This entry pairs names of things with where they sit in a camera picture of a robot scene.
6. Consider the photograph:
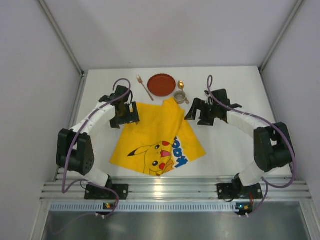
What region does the speckled ceramic cup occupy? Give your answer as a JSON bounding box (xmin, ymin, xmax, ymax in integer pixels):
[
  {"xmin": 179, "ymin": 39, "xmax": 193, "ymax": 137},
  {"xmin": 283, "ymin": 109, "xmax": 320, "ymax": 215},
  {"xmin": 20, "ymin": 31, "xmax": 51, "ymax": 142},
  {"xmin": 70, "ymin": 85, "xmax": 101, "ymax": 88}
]
[{"xmin": 173, "ymin": 90, "xmax": 187, "ymax": 105}]

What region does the rose gold fork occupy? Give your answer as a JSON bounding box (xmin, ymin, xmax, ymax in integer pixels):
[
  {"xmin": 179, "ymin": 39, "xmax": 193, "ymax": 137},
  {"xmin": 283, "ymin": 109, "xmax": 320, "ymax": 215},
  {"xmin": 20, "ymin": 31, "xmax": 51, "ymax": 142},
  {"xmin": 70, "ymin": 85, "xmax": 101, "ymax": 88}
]
[{"xmin": 136, "ymin": 75, "xmax": 154, "ymax": 102}]

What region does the yellow Pikachu cloth placemat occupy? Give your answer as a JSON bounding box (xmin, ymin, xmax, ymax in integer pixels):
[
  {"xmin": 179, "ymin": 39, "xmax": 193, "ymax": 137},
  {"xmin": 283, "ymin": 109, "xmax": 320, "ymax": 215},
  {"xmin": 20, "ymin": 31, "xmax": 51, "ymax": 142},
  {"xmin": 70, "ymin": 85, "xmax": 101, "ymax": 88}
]
[{"xmin": 110, "ymin": 97, "xmax": 206, "ymax": 177}]

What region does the red round plastic plate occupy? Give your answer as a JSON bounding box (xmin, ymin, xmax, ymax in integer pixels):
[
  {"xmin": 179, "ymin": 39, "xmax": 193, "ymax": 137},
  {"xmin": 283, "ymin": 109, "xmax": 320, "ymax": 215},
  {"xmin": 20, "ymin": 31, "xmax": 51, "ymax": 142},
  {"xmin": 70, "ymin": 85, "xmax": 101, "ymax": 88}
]
[{"xmin": 147, "ymin": 73, "xmax": 177, "ymax": 97}]

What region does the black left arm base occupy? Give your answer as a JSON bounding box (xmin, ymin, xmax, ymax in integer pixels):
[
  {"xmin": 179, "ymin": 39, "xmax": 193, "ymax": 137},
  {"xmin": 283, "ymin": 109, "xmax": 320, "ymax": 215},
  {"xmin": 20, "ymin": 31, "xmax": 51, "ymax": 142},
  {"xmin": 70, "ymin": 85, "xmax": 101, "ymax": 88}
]
[{"xmin": 84, "ymin": 184, "xmax": 129, "ymax": 200}]

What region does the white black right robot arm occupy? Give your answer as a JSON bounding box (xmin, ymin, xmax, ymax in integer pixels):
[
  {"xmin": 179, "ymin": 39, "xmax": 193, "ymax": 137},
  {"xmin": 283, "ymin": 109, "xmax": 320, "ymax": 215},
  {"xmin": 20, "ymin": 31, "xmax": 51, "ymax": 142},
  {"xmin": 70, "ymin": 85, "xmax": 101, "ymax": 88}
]
[{"xmin": 185, "ymin": 89, "xmax": 297, "ymax": 192}]

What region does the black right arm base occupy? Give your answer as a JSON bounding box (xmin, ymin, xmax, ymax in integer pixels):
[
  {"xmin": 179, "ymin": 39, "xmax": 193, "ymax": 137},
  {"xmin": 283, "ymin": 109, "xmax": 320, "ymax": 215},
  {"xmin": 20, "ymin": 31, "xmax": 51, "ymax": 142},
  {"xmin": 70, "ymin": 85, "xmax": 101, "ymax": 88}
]
[{"xmin": 216, "ymin": 183, "xmax": 263, "ymax": 202}]

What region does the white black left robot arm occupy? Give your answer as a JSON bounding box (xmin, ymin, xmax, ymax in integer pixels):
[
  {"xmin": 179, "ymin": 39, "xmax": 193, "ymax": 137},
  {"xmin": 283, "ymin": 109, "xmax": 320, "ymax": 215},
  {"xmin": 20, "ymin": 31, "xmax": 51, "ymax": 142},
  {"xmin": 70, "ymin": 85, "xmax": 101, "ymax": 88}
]
[{"xmin": 56, "ymin": 85, "xmax": 140, "ymax": 188}]

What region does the gold spoon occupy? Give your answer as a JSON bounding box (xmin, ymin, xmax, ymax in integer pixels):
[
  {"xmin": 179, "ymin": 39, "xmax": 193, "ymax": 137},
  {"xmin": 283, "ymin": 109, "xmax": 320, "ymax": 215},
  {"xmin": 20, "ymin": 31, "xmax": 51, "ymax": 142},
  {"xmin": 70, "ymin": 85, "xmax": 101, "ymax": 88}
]
[{"xmin": 177, "ymin": 80, "xmax": 190, "ymax": 104}]

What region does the left aluminium frame post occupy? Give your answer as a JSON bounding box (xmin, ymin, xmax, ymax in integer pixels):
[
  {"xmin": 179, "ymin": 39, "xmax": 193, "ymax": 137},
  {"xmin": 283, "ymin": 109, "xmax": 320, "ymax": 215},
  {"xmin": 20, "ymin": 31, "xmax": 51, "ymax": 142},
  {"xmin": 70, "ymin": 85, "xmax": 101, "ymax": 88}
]
[{"xmin": 37, "ymin": 0, "xmax": 86, "ymax": 76}]

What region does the aluminium frame post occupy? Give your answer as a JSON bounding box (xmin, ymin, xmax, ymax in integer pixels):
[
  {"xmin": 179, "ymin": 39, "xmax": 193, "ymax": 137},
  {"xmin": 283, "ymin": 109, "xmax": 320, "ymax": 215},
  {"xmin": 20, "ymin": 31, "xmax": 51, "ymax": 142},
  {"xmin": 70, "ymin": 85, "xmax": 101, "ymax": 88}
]
[
  {"xmin": 258, "ymin": 0, "xmax": 305, "ymax": 74},
  {"xmin": 37, "ymin": 0, "xmax": 86, "ymax": 76}
]

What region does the aluminium mounting rail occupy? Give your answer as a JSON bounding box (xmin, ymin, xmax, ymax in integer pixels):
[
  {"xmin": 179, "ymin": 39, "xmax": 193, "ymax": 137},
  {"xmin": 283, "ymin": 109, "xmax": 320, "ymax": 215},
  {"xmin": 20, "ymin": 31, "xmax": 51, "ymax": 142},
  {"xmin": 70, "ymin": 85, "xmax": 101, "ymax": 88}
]
[{"xmin": 40, "ymin": 177, "xmax": 312, "ymax": 202}]

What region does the slotted grey cable duct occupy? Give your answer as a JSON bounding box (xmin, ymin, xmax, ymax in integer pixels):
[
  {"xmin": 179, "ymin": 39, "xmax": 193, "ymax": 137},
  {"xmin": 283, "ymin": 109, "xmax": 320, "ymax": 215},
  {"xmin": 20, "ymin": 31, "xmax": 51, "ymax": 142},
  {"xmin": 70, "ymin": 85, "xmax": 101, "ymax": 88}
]
[{"xmin": 50, "ymin": 201, "xmax": 252, "ymax": 213}]

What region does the right aluminium frame post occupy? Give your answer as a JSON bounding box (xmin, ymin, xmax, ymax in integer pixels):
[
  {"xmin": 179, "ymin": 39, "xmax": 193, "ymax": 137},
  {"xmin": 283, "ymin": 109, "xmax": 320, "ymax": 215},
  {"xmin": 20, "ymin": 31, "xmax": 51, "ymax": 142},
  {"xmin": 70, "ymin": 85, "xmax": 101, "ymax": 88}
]
[{"xmin": 258, "ymin": 0, "xmax": 305, "ymax": 74}]

